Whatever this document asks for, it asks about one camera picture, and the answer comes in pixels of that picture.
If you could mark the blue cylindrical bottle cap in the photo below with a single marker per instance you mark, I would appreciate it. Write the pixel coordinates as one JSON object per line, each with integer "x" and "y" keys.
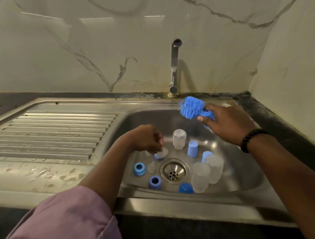
{"x": 205, "y": 154}
{"x": 193, "y": 148}

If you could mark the translucent bottle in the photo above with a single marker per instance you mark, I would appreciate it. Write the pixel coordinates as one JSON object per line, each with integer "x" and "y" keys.
{"x": 215, "y": 170}
{"x": 200, "y": 178}

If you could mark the dark blue dome cap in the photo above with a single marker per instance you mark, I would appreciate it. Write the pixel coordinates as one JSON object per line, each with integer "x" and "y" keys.
{"x": 185, "y": 188}

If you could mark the stainless steel sink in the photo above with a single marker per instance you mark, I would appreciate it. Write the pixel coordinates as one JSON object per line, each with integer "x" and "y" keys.
{"x": 49, "y": 133}

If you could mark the person's right hand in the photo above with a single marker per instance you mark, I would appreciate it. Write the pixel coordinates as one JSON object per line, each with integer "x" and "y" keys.
{"x": 231, "y": 124}

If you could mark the person's left forearm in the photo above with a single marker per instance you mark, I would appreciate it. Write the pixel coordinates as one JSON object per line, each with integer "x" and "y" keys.
{"x": 106, "y": 172}

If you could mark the blue and white bottle brush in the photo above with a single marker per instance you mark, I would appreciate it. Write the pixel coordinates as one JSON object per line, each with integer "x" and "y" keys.
{"x": 191, "y": 107}

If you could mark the pink shirt sleeve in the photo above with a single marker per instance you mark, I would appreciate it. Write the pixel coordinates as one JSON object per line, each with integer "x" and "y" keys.
{"x": 69, "y": 216}

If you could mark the metal sink drain strainer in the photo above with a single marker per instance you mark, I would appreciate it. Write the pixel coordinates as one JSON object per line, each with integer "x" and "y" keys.
{"x": 174, "y": 172}

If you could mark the person's left hand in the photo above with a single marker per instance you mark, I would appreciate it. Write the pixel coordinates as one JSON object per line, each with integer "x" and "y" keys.
{"x": 142, "y": 139}

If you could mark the person's right forearm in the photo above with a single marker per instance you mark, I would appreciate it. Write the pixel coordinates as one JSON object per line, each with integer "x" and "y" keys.
{"x": 285, "y": 177}

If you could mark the translucent bottle front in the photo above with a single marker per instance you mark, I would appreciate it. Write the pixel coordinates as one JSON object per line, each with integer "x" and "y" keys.
{"x": 200, "y": 178}

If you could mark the chrome sink faucet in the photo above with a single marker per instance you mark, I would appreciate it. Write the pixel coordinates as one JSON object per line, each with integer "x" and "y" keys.
{"x": 174, "y": 69}

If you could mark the cartoon print baby bottle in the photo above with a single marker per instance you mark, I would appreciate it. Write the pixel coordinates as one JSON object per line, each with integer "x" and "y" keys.
{"x": 179, "y": 140}

